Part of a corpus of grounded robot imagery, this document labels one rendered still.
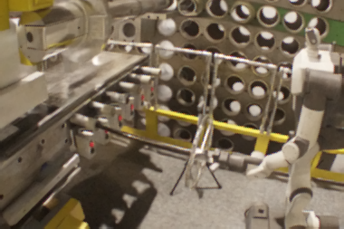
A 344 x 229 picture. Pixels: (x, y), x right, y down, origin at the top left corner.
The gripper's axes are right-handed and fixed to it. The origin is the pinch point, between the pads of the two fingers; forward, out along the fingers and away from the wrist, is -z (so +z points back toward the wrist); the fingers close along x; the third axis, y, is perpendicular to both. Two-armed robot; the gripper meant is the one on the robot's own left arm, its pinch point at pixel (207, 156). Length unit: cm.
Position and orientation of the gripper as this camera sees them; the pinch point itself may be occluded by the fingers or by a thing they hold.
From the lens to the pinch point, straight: 126.7
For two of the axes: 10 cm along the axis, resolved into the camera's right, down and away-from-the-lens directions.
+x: -1.1, -6.0, -8.0
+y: -3.2, 7.8, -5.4
